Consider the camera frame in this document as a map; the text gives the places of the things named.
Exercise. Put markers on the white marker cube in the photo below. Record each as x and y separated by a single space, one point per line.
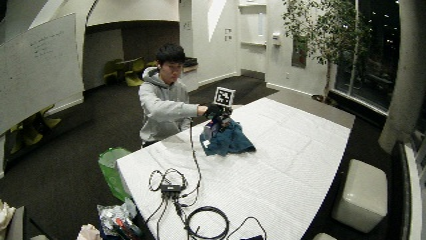
224 96

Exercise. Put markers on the black hub box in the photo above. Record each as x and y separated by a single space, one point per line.
171 188

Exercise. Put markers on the green plastic bag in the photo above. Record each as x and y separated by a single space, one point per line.
112 173

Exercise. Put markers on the large window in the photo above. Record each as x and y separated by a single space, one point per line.
370 53

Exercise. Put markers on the large whiteboard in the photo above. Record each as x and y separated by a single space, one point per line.
38 70

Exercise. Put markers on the the person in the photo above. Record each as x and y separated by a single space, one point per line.
165 103

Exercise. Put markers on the teal blue garment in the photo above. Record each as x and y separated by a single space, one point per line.
228 140

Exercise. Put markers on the white quilted table cover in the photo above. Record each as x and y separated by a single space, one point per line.
248 173

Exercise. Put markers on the yellow-green chair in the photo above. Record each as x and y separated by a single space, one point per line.
34 128
128 70

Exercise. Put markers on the indoor tree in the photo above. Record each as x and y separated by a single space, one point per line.
326 40

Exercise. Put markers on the clear plastic bag of items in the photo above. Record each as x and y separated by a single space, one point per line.
116 218

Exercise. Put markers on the white door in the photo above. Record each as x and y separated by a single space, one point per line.
253 36

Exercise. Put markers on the white cube stool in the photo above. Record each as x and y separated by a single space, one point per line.
361 195

